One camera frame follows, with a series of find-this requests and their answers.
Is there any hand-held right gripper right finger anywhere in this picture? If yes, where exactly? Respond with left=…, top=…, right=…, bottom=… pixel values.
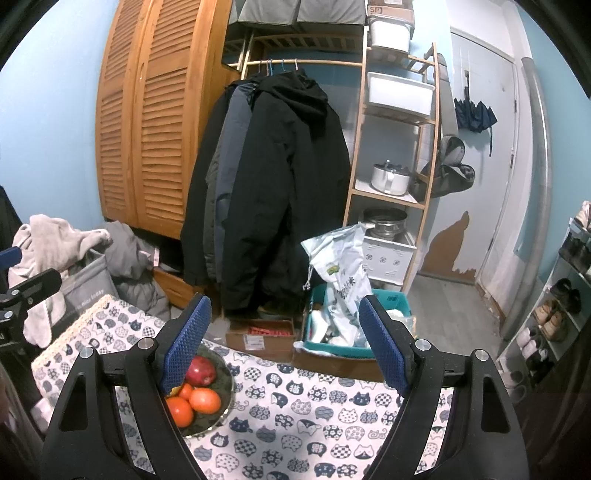
left=359, top=295, right=525, bottom=480

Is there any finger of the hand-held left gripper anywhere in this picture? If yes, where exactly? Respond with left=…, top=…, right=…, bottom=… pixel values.
left=9, top=269, right=63, bottom=304
left=0, top=247, right=23, bottom=272

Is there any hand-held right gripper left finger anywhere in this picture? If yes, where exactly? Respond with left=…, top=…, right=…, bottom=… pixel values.
left=41, top=294, right=213, bottom=480

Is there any red apple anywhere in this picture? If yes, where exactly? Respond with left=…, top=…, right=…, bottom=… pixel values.
left=185, top=355, right=217, bottom=387

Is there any scalloped glass bowl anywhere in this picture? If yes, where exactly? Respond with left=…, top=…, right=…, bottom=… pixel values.
left=164, top=344, right=235, bottom=438

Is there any clear plastic bag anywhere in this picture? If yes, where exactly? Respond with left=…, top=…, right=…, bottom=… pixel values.
left=385, top=307, right=415, bottom=334

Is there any teal plastic basket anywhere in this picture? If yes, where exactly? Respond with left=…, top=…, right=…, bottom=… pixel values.
left=302, top=284, right=413, bottom=360

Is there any grey fabric tote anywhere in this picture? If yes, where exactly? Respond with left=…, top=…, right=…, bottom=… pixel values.
left=58, top=249, right=121, bottom=324

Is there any large flat cardboard box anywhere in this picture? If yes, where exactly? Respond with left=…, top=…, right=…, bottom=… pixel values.
left=292, top=342, right=386, bottom=381

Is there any wooden drawer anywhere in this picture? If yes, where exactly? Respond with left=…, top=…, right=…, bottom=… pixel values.
left=152, top=268, right=206, bottom=308

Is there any cardboard box with red contents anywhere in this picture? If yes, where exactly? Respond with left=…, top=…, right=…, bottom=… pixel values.
left=225, top=318, right=296, bottom=354

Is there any white printed rice bag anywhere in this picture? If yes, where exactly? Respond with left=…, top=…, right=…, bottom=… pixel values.
left=301, top=223, right=372, bottom=347

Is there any white patterned drawer box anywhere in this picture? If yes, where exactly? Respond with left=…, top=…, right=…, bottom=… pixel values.
left=362, top=230, right=419, bottom=281

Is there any grey padded jacket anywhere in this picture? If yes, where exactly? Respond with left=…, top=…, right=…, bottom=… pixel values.
left=99, top=222, right=171, bottom=319

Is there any cat print tablecloth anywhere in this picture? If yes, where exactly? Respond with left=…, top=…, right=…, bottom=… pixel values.
left=31, top=294, right=455, bottom=480

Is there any metal steamer pot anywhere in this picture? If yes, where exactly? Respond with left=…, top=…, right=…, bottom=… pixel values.
left=362, top=208, right=408, bottom=241

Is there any black hanging jacket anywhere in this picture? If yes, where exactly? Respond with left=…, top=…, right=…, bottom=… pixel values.
left=180, top=83, right=232, bottom=287

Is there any metal shoe rack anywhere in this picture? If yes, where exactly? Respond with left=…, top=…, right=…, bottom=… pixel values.
left=496, top=217, right=591, bottom=393

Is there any silver cooking pot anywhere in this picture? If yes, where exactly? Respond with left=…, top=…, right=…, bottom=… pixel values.
left=370, top=161, right=413, bottom=195

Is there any dark hanging bag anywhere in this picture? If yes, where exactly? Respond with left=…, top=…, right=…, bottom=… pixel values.
left=411, top=135, right=476, bottom=199

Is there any bamboo shelf unit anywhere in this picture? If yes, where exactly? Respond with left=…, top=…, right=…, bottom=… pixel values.
left=342, top=28, right=441, bottom=296

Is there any black hooded coat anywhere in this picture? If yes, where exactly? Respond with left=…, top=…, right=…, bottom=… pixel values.
left=217, top=69, right=352, bottom=312

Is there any wooden louvered wardrobe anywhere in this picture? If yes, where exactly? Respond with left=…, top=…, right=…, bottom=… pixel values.
left=95, top=0, right=232, bottom=241

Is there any grey hanging jacket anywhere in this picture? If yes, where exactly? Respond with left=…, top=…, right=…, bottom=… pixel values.
left=203, top=83, right=259, bottom=282

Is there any grey door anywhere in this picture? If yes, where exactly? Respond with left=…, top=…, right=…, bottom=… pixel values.
left=434, top=28, right=518, bottom=287

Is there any dark blue umbrella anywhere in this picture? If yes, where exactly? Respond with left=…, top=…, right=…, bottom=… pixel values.
left=454, top=69, right=498, bottom=153

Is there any large white plastic bin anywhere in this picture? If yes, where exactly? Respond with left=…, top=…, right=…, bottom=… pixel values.
left=367, top=71, right=435, bottom=117

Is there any small white plastic bin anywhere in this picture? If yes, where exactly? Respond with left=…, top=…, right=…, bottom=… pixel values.
left=369, top=16, right=413, bottom=52

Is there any bamboo clothes rack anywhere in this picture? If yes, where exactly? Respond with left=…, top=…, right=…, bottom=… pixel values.
left=222, top=32, right=368, bottom=79

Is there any brown cardboard box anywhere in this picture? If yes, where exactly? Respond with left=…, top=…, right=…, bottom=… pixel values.
left=365, top=0, right=416, bottom=21

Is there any grey fabric storage box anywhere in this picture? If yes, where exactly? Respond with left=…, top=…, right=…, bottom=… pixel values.
left=295, top=0, right=368, bottom=26
left=228, top=0, right=303, bottom=24

